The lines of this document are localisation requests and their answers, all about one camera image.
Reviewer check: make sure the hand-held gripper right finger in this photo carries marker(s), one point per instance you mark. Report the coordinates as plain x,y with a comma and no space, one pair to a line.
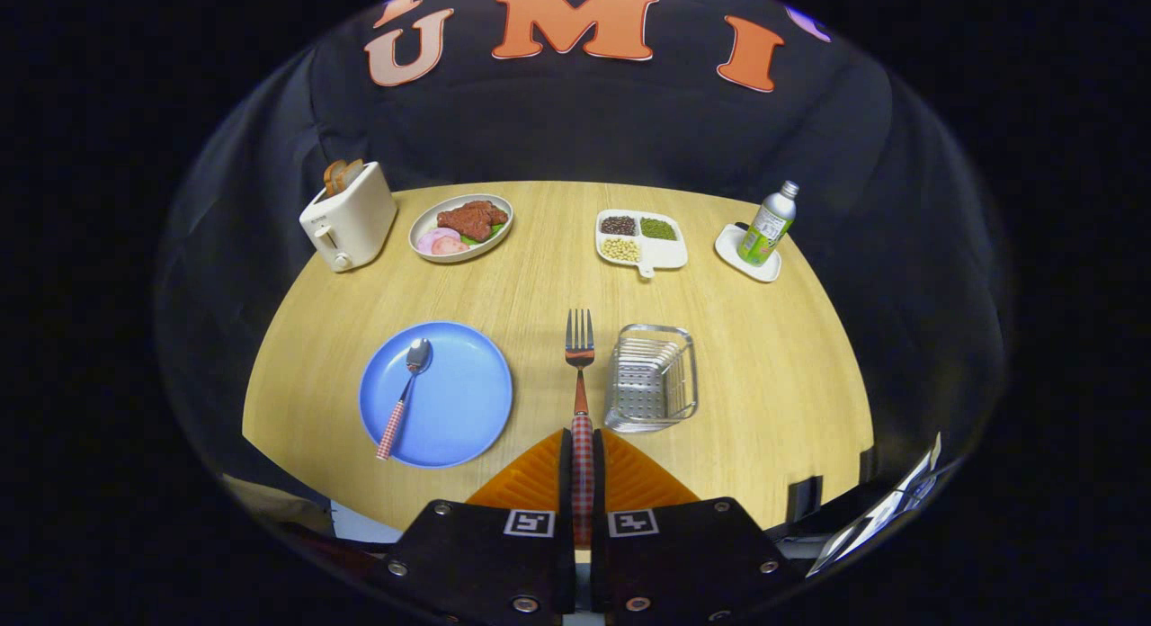
683,554

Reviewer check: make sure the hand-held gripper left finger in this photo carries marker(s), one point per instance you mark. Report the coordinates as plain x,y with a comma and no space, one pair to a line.
486,554

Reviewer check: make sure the blue round plate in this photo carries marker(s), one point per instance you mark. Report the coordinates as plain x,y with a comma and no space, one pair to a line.
459,401

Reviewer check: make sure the beige cloth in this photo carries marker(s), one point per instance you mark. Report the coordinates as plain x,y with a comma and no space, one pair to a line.
270,505

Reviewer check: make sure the white divided tray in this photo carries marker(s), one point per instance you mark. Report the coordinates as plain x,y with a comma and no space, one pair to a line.
664,253

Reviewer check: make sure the white square coaster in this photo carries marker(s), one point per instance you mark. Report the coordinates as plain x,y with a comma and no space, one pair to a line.
733,248

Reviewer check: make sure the yellow soybeans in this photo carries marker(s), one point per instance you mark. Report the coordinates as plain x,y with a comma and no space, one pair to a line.
620,249

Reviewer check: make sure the pink ham slices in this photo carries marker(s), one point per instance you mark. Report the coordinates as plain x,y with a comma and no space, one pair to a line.
441,243

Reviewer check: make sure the green lettuce leaf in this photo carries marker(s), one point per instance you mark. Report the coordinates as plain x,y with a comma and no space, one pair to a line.
493,231

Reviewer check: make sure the green mung beans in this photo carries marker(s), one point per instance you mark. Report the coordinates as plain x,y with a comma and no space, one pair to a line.
658,228

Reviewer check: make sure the white oval plate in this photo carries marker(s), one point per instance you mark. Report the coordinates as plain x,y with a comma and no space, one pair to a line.
427,226

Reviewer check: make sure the green label metal bottle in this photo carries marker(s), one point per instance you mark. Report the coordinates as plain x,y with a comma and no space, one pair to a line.
766,230

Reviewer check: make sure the brown steak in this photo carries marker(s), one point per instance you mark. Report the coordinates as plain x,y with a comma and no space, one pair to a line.
472,219

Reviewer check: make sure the dark red beans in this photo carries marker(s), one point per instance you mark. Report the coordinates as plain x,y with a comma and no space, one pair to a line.
618,225

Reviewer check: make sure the cream toaster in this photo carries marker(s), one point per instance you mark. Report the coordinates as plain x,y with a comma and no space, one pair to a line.
355,221

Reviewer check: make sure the toast slices in toaster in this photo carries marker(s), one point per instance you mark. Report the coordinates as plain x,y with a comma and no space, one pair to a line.
342,174

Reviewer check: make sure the black backdrop cloth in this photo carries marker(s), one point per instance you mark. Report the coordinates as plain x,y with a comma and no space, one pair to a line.
584,131

